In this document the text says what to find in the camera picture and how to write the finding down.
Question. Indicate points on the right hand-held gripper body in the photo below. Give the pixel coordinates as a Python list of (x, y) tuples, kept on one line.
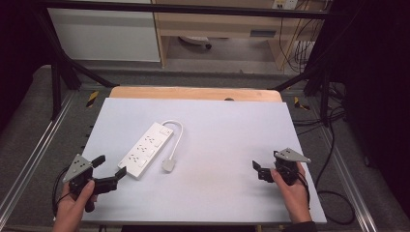
[(288, 161)]

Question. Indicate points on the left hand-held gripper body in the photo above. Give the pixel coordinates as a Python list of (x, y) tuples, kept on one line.
[(77, 169)]

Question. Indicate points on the white power strip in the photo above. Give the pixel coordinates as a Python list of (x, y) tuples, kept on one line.
[(145, 150)]

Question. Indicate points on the person's right hand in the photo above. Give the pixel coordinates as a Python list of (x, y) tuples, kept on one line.
[(295, 198)]

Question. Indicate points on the person's left hand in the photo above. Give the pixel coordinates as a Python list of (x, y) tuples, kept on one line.
[(72, 209)]

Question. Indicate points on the white plug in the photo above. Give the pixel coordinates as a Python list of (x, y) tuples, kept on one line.
[(168, 164)]

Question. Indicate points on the wooden table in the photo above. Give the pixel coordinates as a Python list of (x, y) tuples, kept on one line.
[(193, 93)]

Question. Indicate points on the black curtain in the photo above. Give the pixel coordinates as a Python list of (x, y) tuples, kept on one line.
[(19, 48), (377, 80)]

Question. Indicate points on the white cabinet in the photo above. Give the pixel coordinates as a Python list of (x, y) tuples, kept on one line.
[(103, 35)]

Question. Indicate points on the chair base with caster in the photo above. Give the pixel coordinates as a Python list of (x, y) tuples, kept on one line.
[(196, 41)]

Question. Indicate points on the light wooden desk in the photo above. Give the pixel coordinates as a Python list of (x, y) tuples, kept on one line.
[(219, 24)]

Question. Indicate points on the aluminium rail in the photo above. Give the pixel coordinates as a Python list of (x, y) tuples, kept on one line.
[(348, 180), (35, 151)]

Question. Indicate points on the white wall socket strip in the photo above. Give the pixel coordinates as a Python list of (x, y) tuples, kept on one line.
[(285, 4)]

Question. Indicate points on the black metal frame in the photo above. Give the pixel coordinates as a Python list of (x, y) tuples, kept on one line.
[(193, 9)]

